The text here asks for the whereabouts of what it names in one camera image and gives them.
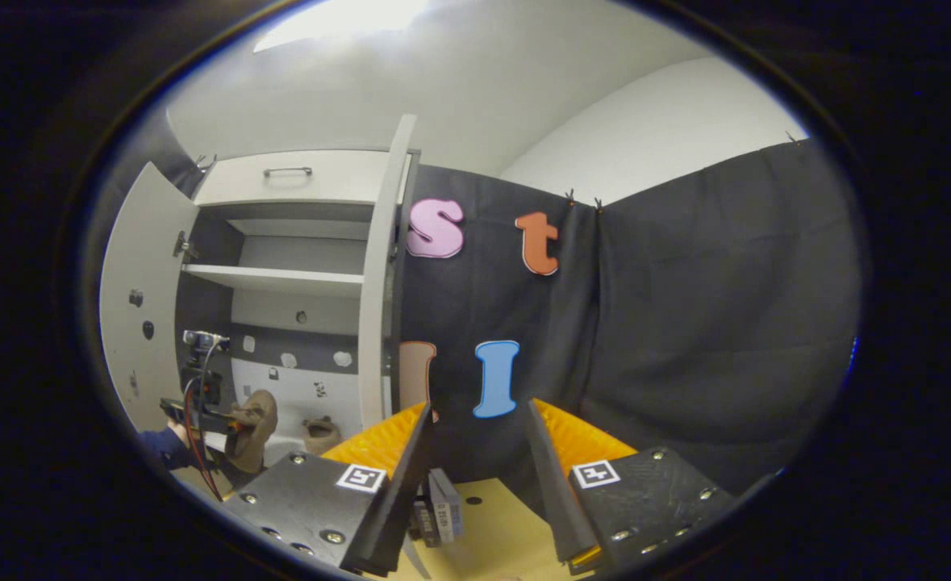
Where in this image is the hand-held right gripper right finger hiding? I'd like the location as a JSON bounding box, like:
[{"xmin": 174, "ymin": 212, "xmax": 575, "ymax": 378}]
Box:
[{"xmin": 525, "ymin": 397, "xmax": 740, "ymax": 575}]

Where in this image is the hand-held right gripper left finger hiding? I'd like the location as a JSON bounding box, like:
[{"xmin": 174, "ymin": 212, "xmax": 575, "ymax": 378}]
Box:
[{"xmin": 221, "ymin": 401, "xmax": 436, "ymax": 577}]

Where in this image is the brown fuzzy shoe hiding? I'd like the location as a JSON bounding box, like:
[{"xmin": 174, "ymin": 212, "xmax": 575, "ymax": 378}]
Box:
[
  {"xmin": 227, "ymin": 390, "xmax": 279, "ymax": 474},
  {"xmin": 301, "ymin": 415, "xmax": 344, "ymax": 458}
]

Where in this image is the white shoe cabinet door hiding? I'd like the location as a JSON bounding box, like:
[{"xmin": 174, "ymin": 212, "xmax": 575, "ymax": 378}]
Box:
[
  {"xmin": 98, "ymin": 161, "xmax": 200, "ymax": 437},
  {"xmin": 358, "ymin": 113, "xmax": 419, "ymax": 428}
]

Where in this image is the white shoe cabinet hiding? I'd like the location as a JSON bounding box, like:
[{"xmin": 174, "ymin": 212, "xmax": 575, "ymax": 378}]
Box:
[{"xmin": 175, "ymin": 149, "xmax": 421, "ymax": 477}]

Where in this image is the white cabinet drawer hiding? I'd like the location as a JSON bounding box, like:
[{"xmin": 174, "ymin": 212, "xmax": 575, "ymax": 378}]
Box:
[{"xmin": 193, "ymin": 150, "xmax": 411, "ymax": 207}]

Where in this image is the dark flat box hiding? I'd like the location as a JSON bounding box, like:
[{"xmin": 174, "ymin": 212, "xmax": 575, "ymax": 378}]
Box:
[{"xmin": 411, "ymin": 496, "xmax": 436, "ymax": 546}]

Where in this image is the grey flat box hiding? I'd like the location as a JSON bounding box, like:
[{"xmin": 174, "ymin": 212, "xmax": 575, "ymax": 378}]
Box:
[{"xmin": 427, "ymin": 468, "xmax": 456, "ymax": 546}]

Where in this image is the black backdrop cloth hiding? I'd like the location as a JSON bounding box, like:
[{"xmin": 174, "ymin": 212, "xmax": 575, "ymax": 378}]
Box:
[{"xmin": 394, "ymin": 137, "xmax": 863, "ymax": 497}]

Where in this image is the white cable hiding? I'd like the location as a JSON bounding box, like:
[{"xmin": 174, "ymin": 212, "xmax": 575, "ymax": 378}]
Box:
[{"xmin": 199, "ymin": 332, "xmax": 230, "ymax": 380}]

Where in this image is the red cable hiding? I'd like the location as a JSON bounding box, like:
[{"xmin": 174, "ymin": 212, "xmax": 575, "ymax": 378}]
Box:
[{"xmin": 183, "ymin": 378, "xmax": 224, "ymax": 503}]

